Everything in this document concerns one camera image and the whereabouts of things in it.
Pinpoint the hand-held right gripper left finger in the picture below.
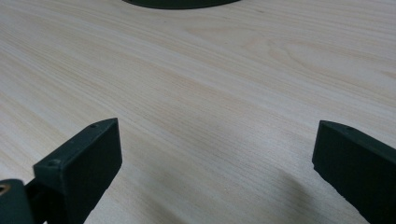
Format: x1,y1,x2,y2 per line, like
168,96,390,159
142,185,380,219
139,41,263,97
25,117,123,224

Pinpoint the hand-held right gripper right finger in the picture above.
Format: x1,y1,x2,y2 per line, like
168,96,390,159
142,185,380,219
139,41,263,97
311,119,396,224

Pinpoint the dark round object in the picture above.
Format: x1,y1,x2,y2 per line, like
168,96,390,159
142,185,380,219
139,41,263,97
120,0,242,10

